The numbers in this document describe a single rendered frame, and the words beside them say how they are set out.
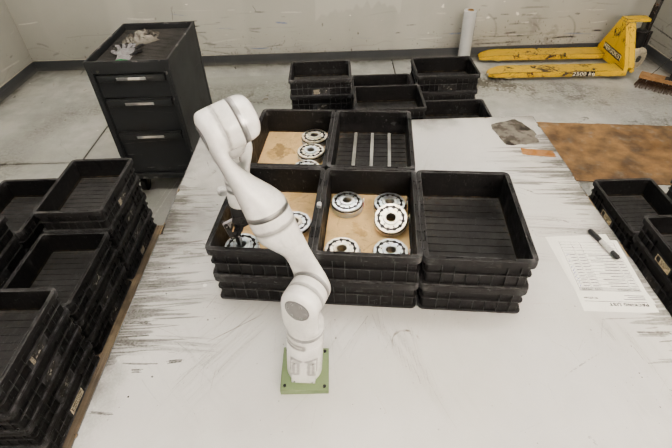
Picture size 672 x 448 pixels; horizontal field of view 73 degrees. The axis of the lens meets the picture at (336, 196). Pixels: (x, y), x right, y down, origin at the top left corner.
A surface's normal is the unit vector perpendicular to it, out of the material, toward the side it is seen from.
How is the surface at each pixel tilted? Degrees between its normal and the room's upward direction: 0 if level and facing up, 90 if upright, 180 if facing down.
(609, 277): 0
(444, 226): 0
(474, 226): 0
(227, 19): 90
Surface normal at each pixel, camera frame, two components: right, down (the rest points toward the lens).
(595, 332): -0.03, -0.77
